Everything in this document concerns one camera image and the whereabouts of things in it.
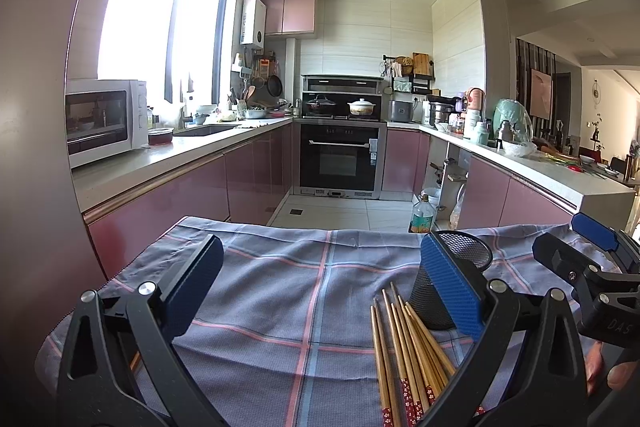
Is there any wooden chopstick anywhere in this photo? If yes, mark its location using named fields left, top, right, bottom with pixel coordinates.
left=370, top=306, right=393, bottom=427
left=392, top=303, right=428, bottom=421
left=382, top=289, right=416, bottom=426
left=373, top=299, right=402, bottom=427
left=390, top=283, right=442, bottom=411
left=405, top=303, right=456, bottom=383
left=399, top=299, right=448, bottom=397

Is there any person right hand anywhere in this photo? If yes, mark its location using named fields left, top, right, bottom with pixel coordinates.
left=585, top=341, right=639, bottom=395

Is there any black mesh utensil cup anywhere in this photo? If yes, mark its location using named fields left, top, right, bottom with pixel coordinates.
left=409, top=231, right=492, bottom=340

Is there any green mesh food cover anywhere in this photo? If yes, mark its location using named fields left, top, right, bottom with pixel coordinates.
left=492, top=98, right=534, bottom=142

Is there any oil bottle on floor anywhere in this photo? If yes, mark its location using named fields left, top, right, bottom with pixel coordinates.
left=409, top=192, right=436, bottom=233

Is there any blue plaid tablecloth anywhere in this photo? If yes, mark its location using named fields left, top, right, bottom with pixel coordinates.
left=34, top=215, right=622, bottom=427

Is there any pink kettle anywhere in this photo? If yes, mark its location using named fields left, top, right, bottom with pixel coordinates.
left=466, top=87, right=485, bottom=112

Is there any grey rice cooker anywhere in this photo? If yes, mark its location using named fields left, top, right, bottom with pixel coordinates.
left=388, top=100, right=412, bottom=124

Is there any red food container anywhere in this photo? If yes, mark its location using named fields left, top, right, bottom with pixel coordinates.
left=148, top=128, right=174, bottom=146

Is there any white microwave oven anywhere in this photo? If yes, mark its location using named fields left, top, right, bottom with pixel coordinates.
left=65, top=80, right=149, bottom=168

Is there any black built-in oven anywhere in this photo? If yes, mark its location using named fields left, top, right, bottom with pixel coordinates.
left=293, top=118, right=386, bottom=199

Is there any white ceramic pot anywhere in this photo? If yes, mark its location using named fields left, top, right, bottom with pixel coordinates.
left=347, top=98, right=375, bottom=116

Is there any black lidded wok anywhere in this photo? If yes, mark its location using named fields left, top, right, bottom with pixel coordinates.
left=304, top=94, right=336, bottom=116

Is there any range hood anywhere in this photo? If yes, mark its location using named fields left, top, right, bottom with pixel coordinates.
left=302, top=75, right=383, bottom=94

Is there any hanging black frying pan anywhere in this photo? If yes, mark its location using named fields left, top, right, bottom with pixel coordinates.
left=266, top=75, right=283, bottom=98

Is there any white water heater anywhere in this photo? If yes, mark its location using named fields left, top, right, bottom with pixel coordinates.
left=240, top=0, right=266, bottom=50

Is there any pink upper cabinet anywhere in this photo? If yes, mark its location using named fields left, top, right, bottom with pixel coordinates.
left=260, top=0, right=317, bottom=37

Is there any black wall shelf rack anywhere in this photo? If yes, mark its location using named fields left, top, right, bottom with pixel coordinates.
left=381, top=52, right=435, bottom=95

